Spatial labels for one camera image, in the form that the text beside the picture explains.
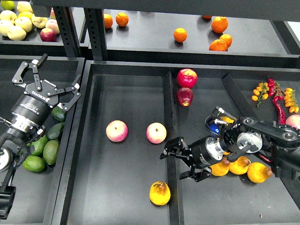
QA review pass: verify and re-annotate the left pink apple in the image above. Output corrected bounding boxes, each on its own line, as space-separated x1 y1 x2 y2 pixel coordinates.
106 120 128 142

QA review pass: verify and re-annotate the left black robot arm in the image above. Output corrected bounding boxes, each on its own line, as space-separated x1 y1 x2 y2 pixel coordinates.
0 53 81 219

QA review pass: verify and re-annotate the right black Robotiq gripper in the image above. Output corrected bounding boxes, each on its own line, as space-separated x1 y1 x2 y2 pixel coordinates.
160 137 223 182

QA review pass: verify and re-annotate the red chili pepper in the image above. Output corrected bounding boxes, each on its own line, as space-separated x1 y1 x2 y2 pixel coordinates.
272 96 286 124

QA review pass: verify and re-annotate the large orange on shelf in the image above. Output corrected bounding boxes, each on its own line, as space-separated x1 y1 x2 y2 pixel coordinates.
211 16 228 33

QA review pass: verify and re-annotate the black tray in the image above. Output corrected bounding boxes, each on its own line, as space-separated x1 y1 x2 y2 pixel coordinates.
67 61 300 225
0 55 87 225

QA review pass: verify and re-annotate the green avocado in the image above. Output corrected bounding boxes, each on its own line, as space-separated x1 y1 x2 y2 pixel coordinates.
31 135 49 156

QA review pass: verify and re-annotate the bright red apple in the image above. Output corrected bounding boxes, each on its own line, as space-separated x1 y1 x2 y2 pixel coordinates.
177 68 198 89

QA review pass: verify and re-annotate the yellow pear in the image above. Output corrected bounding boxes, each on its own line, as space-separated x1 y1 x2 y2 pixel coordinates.
210 157 230 176
149 181 171 206

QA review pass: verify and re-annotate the pink apple at right edge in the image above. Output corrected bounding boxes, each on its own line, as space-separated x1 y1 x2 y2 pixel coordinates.
286 114 300 129

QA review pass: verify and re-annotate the black left tray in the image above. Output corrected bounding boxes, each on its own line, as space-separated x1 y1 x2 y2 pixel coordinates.
0 55 87 225

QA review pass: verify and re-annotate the orange on shelf centre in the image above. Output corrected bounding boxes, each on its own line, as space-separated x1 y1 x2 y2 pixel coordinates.
173 28 188 43

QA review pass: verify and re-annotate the front orange on shelf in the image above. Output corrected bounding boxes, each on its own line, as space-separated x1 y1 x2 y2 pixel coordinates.
209 39 228 52

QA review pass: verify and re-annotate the dark red apple on shelf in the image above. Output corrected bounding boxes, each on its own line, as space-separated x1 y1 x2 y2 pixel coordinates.
40 28 57 42

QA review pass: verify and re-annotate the black centre tray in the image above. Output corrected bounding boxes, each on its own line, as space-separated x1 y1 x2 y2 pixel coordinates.
67 61 300 225

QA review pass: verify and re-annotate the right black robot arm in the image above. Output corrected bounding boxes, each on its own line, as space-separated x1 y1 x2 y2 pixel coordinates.
160 107 300 182

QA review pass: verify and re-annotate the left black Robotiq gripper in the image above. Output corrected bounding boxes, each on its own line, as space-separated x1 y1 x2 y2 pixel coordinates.
10 53 82 128

